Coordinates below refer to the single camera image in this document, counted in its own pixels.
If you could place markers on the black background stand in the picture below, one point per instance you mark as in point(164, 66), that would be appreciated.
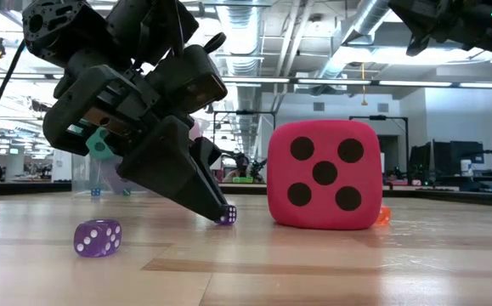
point(377, 117)
point(245, 112)

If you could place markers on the small green die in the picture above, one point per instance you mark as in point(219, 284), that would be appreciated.
point(126, 192)

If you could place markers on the large red foam die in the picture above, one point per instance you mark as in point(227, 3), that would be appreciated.
point(324, 174)

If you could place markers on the small blue die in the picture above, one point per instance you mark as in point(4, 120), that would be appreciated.
point(95, 192)

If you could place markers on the silver ceiling duct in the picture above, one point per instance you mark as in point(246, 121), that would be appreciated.
point(369, 17)
point(245, 30)

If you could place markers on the large teal foam die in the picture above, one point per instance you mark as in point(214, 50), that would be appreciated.
point(97, 146)

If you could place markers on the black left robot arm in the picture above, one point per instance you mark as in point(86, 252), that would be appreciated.
point(58, 25)

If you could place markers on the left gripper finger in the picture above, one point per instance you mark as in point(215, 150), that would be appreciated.
point(173, 170)
point(207, 149)

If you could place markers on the clear plastic container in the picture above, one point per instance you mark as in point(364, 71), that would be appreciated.
point(84, 174)

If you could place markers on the small orange die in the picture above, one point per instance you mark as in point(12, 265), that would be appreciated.
point(383, 214)

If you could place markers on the person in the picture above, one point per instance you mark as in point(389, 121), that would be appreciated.
point(241, 168)

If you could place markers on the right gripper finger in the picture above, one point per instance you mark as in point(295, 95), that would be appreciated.
point(415, 21)

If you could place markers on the black background robot arms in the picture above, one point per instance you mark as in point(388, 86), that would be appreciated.
point(257, 168)

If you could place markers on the dark background monitors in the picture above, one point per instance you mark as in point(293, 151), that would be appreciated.
point(441, 157)

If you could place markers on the small purple die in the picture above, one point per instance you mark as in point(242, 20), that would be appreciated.
point(97, 238)
point(231, 214)

